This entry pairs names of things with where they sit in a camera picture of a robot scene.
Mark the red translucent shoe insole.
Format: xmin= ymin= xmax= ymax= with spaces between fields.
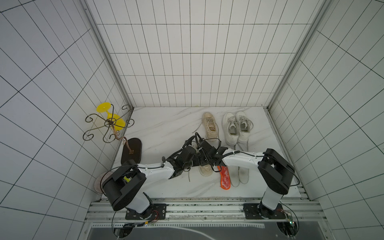
xmin=218 ymin=166 xmax=231 ymax=190

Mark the grey shoe insole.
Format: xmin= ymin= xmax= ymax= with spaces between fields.
xmin=228 ymin=167 xmax=240 ymax=188
xmin=238 ymin=142 xmax=249 ymax=185

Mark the beige sneaker red label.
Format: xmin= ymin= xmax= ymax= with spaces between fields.
xmin=199 ymin=165 xmax=213 ymax=177
xmin=193 ymin=112 xmax=219 ymax=142

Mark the white leather sneaker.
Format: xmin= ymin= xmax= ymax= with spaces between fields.
xmin=222 ymin=113 xmax=239 ymax=146
xmin=236 ymin=111 xmax=254 ymax=144

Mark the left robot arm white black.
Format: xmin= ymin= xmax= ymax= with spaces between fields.
xmin=101 ymin=146 xmax=199 ymax=214

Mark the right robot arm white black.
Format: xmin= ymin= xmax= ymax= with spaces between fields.
xmin=197 ymin=140 xmax=296 ymax=212

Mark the dark oval stand base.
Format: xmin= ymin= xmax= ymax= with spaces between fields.
xmin=121 ymin=137 xmax=142 ymax=165

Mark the pink glass bowl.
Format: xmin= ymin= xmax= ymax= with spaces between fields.
xmin=94 ymin=171 xmax=113 ymax=194

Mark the aluminium mounting rail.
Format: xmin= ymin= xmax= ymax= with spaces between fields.
xmin=85 ymin=198 xmax=326 ymax=224

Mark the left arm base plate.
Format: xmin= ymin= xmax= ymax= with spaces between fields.
xmin=125 ymin=204 xmax=167 ymax=221

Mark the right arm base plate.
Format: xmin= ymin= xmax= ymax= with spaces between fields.
xmin=243 ymin=203 xmax=287 ymax=220

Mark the scrolled metal wire stand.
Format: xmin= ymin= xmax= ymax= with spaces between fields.
xmin=83 ymin=102 xmax=135 ymax=154

